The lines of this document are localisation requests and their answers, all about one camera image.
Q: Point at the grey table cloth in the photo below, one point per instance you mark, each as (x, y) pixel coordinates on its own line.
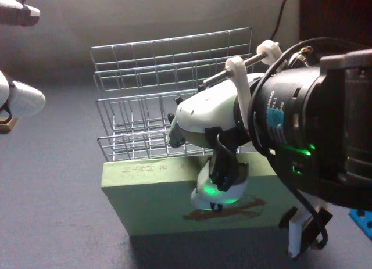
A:
(58, 193)

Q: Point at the blue square block with holes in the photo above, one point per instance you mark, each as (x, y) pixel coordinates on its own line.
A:
(361, 224)

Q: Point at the tan wooden block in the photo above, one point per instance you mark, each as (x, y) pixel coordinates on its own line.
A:
(7, 126)

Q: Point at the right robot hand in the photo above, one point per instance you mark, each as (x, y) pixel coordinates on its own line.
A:
(206, 112)

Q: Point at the light green book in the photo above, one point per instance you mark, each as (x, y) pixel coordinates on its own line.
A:
(145, 199)

